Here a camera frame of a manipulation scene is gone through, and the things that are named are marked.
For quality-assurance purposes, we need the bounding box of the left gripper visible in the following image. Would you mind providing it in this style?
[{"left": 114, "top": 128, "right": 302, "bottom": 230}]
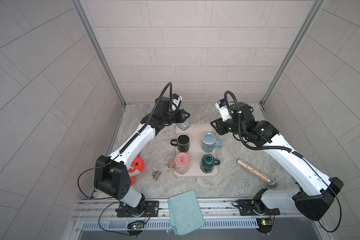
[{"left": 160, "top": 110, "right": 190, "bottom": 126}]

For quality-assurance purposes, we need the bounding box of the grey mug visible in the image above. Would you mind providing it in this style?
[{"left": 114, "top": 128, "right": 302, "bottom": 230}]
[{"left": 176, "top": 119, "right": 191, "bottom": 131}]

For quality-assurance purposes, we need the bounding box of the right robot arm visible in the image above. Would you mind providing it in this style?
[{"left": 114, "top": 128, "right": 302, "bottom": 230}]
[{"left": 211, "top": 100, "right": 344, "bottom": 221}]

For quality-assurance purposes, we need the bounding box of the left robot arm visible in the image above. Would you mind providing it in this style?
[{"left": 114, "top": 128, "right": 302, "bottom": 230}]
[{"left": 94, "top": 94, "right": 190, "bottom": 216}]

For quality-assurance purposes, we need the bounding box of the black mug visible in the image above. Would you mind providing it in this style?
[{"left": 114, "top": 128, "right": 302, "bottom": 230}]
[{"left": 170, "top": 134, "right": 190, "bottom": 153}]

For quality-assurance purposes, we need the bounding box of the blue butterfly mug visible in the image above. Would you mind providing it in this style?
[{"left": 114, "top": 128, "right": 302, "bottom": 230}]
[{"left": 201, "top": 133, "right": 223, "bottom": 153}]

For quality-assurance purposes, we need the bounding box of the pink mug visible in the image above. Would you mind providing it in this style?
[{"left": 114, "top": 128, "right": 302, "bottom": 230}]
[{"left": 167, "top": 153, "right": 191, "bottom": 175}]

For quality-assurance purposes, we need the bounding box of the dark green mug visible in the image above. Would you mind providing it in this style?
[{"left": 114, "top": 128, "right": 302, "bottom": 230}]
[{"left": 200, "top": 154, "right": 221, "bottom": 174}]

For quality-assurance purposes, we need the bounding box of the beige tray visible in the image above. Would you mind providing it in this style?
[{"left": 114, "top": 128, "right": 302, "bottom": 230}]
[{"left": 173, "top": 124, "right": 220, "bottom": 178}]

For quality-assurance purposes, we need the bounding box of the red shark toy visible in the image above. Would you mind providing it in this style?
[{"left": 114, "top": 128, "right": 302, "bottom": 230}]
[{"left": 128, "top": 156, "right": 145, "bottom": 185}]

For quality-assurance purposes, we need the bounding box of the metal pipe fitting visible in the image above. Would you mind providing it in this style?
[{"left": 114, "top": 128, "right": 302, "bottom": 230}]
[{"left": 153, "top": 171, "right": 161, "bottom": 181}]

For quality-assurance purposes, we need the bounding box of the glitter tube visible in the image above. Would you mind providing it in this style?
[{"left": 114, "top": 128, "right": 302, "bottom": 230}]
[{"left": 237, "top": 159, "right": 278, "bottom": 188}]

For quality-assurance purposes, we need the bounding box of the teal cloth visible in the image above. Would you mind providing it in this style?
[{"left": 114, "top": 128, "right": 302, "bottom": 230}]
[{"left": 168, "top": 190, "right": 205, "bottom": 236}]

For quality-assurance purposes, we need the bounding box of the right circuit board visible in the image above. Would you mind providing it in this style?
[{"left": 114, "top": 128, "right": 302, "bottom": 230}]
[{"left": 256, "top": 218, "right": 274, "bottom": 234}]

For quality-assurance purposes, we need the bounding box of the circuit board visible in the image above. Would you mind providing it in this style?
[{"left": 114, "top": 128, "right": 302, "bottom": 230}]
[
  {"left": 127, "top": 221, "right": 145, "bottom": 231},
  {"left": 256, "top": 218, "right": 274, "bottom": 234}
]

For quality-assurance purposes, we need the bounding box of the left circuit board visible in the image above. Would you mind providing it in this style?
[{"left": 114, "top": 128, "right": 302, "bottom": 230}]
[{"left": 127, "top": 221, "right": 145, "bottom": 231}]

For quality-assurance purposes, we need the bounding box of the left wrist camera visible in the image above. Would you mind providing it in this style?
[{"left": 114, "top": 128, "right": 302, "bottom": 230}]
[{"left": 170, "top": 94, "right": 182, "bottom": 113}]

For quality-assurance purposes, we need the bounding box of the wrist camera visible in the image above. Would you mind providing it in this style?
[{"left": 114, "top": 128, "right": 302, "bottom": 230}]
[
  {"left": 170, "top": 94, "right": 182, "bottom": 113},
  {"left": 215, "top": 99, "right": 232, "bottom": 122}
]

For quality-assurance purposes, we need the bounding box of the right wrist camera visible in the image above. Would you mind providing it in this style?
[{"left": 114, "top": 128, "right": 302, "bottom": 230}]
[{"left": 215, "top": 99, "right": 232, "bottom": 122}]

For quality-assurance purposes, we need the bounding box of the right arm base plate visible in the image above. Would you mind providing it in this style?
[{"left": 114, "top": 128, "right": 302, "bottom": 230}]
[{"left": 232, "top": 199, "right": 281, "bottom": 216}]

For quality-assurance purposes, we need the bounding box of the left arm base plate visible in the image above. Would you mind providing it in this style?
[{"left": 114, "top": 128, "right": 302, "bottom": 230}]
[{"left": 115, "top": 201, "right": 160, "bottom": 218}]

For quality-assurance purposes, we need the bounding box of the aluminium rail frame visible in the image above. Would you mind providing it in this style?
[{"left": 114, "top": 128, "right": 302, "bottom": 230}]
[{"left": 63, "top": 197, "right": 336, "bottom": 240}]

